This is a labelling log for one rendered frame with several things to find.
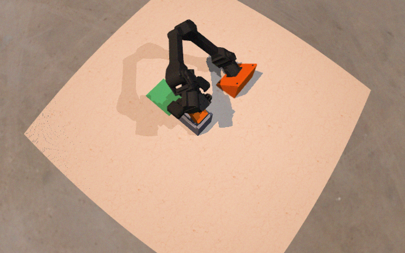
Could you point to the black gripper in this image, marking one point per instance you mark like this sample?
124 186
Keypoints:
175 107

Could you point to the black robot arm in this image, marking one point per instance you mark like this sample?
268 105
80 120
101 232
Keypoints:
178 73

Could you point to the orange l-shaped part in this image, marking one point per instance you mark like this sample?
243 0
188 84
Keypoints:
198 117

